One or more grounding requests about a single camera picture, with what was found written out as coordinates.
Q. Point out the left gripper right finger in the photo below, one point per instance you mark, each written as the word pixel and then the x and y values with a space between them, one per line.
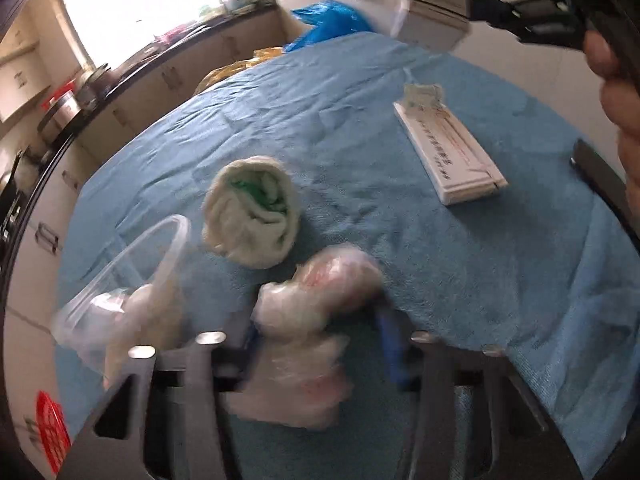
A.
pixel 470 408

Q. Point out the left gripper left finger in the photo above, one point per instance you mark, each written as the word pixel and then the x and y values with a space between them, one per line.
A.
pixel 163 418

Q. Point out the clear plastic cup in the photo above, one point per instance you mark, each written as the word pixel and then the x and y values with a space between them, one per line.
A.
pixel 135 300

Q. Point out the clear plastic bag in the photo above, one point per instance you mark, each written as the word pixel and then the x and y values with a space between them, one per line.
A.
pixel 297 378

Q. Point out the white grey small box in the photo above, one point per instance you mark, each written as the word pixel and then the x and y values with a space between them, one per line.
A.
pixel 436 25

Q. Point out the white long carton box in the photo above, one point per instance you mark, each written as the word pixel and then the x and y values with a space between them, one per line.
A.
pixel 459 168

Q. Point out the white towel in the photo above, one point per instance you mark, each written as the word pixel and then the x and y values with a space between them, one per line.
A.
pixel 251 213

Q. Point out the lower kitchen cabinets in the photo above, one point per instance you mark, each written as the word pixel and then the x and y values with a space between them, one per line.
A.
pixel 29 279

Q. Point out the right hand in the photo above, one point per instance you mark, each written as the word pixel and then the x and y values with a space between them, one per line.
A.
pixel 620 102

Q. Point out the red plastic basket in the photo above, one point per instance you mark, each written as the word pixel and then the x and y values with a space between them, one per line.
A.
pixel 52 430

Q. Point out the black chair back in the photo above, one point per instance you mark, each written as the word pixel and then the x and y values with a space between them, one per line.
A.
pixel 608 185

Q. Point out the blue table cloth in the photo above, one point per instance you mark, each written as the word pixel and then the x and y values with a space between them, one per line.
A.
pixel 543 269

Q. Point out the blue plastic bag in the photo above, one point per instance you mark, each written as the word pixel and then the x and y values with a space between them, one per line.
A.
pixel 328 19

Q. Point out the silver rice cooker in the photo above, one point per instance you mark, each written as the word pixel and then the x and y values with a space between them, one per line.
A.
pixel 59 115

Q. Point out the yellow plastic bag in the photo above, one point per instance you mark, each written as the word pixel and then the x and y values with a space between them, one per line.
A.
pixel 221 73

